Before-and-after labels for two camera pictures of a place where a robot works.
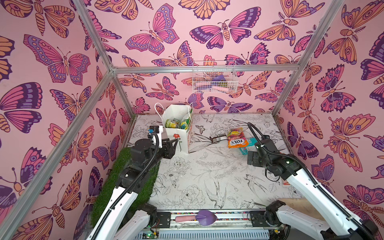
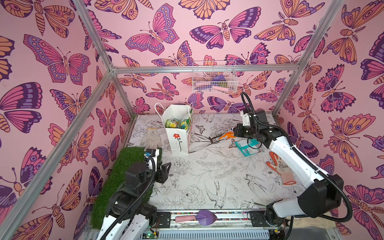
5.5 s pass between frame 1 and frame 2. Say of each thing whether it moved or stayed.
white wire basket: stayed
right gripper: moved
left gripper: moved
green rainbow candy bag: stayed
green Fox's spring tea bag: stayed
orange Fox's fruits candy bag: moved
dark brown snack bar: stayed
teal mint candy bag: stayed
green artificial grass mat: stayed
